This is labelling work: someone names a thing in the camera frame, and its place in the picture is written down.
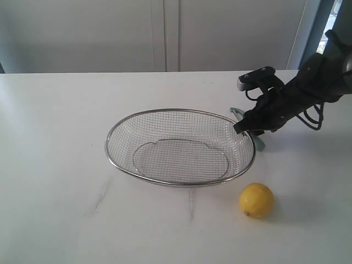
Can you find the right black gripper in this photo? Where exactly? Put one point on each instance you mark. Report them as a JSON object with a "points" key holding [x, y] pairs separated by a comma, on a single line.
{"points": [[320, 80]]}

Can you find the teal handled peeler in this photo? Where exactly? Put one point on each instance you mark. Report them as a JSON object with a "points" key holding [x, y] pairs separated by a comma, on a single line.
{"points": [[239, 114]]}

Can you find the yellow lemon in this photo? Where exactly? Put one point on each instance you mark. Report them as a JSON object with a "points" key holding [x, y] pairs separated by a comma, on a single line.
{"points": [[256, 200]]}

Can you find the oval wire mesh basket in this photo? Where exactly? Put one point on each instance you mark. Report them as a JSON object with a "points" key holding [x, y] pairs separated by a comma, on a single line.
{"points": [[177, 147]]}

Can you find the dark window frame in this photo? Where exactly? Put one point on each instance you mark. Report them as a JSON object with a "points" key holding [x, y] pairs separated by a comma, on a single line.
{"points": [[324, 20]]}

